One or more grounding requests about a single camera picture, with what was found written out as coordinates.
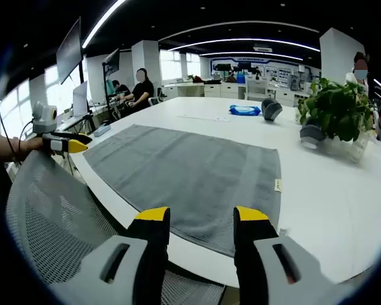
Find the white background chair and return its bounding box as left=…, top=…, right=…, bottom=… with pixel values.
left=243, top=78, right=270, bottom=102

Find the white desk monitor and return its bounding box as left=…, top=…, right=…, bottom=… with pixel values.
left=72, top=80, right=90, bottom=118

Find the grey padded headrest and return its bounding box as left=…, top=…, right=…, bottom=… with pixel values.
left=261, top=97, right=283, bottom=121
left=299, top=119, right=326, bottom=150

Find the green potted plant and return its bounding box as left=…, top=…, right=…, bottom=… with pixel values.
left=297, top=78, right=374, bottom=143

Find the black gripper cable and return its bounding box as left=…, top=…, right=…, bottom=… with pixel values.
left=0, top=100, right=22, bottom=161

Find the white table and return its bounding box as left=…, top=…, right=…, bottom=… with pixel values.
left=55, top=96, right=381, bottom=288

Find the blue wipes packet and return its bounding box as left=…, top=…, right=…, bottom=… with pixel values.
left=229, top=104, right=262, bottom=116

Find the large black hanging monitor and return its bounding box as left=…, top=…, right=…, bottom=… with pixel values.
left=56, top=17, right=84, bottom=85

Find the grey mesh office chair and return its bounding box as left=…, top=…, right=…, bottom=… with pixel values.
left=4, top=149, right=227, bottom=305

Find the clear plant pot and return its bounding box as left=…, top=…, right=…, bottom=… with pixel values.
left=319, top=132, right=371, bottom=164

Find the black monitor on stand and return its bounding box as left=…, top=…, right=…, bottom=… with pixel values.
left=102, top=48, right=121, bottom=76

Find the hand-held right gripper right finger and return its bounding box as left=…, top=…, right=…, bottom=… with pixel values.
left=233, top=205, right=354, bottom=305

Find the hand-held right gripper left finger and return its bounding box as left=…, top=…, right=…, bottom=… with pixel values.
left=50, top=206, right=171, bottom=305

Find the white power strip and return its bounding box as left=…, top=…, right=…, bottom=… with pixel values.
left=93, top=124, right=112, bottom=138

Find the grey towel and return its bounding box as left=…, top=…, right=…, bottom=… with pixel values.
left=82, top=124, right=283, bottom=259

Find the white cabinet row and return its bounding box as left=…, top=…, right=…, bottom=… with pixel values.
left=163, top=81, right=301, bottom=107

